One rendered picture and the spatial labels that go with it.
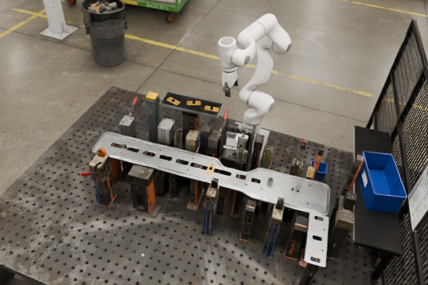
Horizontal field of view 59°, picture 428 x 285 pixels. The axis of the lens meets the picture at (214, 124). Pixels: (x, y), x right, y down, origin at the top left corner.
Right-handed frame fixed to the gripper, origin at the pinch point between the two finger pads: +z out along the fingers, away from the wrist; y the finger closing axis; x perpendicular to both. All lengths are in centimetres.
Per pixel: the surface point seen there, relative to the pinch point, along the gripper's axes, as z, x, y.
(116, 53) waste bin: 129, -227, -134
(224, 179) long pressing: 36.9, 8.0, 32.4
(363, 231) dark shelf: 41, 83, 31
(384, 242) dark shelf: 42, 93, 32
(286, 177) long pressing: 43, 38, 14
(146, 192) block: 38, -29, 56
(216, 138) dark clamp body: 31.1, -6.7, 11.3
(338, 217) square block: 37, 70, 31
